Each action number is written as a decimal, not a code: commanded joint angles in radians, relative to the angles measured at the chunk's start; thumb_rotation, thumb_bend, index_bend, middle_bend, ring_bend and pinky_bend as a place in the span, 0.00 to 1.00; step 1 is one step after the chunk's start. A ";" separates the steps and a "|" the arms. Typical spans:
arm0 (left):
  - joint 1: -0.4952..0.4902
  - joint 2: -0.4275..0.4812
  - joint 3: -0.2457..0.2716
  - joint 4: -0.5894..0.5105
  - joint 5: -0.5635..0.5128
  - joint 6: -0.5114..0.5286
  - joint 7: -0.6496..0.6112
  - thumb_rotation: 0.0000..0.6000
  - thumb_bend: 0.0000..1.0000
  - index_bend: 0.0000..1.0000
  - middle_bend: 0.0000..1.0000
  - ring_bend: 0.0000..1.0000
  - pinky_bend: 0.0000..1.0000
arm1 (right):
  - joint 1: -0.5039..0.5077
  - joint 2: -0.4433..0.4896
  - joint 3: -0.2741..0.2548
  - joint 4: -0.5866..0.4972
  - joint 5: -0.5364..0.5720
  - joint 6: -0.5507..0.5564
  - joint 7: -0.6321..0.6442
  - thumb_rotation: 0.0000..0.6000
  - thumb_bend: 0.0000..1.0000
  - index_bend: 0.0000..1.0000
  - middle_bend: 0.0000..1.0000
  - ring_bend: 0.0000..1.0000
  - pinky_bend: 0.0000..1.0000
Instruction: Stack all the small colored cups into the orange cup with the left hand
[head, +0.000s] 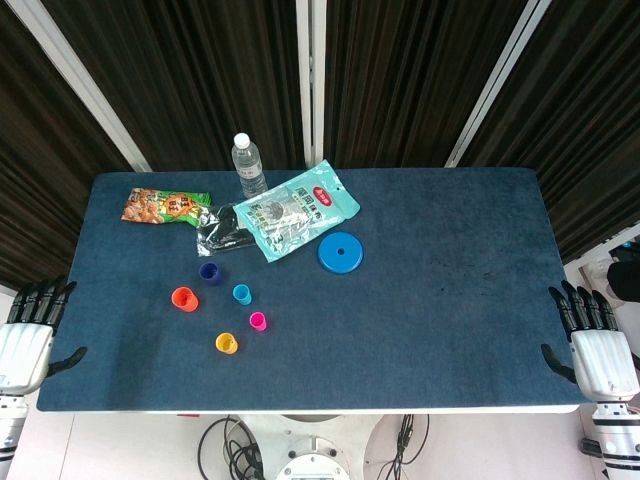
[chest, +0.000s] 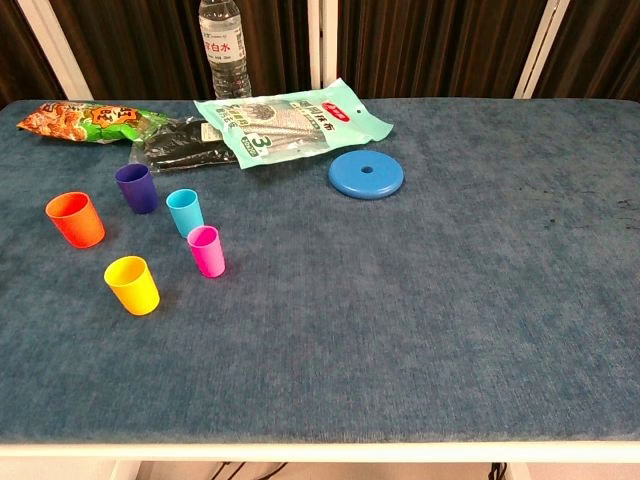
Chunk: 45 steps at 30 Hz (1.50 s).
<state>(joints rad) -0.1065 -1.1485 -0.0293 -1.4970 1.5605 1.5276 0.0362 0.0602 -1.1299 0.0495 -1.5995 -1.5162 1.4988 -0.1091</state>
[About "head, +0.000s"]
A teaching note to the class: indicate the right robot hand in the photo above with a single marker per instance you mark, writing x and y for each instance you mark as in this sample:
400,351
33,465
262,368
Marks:
602,360

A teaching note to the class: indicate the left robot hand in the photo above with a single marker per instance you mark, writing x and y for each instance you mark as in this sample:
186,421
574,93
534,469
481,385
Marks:
25,355

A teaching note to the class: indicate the yellow cup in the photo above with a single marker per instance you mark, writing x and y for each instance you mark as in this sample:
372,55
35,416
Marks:
226,343

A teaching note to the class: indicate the dark purple cup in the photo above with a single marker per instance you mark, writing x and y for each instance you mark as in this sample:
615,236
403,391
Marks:
210,272

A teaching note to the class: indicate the light blue cup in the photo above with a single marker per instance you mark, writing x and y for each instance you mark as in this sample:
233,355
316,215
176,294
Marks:
242,294

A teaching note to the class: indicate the pink cup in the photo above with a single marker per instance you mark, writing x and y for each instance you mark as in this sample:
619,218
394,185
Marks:
258,321

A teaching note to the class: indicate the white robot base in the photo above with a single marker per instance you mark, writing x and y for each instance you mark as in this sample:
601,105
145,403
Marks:
310,450

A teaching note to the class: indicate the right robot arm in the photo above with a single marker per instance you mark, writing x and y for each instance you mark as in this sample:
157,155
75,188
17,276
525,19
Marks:
617,435

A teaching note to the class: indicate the large orange cup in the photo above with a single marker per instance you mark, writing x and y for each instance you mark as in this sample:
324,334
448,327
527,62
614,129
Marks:
185,299

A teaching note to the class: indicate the dark background equipment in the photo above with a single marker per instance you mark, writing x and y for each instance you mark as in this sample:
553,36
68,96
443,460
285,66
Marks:
625,280

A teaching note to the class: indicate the black caster foot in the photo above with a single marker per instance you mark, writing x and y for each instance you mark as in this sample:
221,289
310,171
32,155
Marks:
590,446

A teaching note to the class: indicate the dark brown curtain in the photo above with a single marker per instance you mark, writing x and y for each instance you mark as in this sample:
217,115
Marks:
400,75
35,175
590,125
200,75

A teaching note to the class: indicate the green orange snack bag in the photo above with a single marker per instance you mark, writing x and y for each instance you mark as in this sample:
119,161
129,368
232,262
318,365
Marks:
160,206

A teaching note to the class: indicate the blue table cloth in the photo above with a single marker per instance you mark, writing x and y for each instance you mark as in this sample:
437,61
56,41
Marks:
400,325

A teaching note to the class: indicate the clear black plastic bag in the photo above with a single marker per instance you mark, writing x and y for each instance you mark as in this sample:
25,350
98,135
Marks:
220,232

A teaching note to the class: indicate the blue round disc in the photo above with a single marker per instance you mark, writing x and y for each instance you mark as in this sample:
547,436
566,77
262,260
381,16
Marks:
340,252

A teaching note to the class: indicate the clear water bottle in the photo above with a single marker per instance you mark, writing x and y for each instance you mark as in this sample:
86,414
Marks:
249,167

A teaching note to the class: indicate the teal snack pouch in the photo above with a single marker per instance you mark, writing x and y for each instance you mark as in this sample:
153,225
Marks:
300,210

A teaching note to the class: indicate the white partition frame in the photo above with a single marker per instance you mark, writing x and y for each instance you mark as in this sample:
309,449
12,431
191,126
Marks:
75,75
311,75
495,85

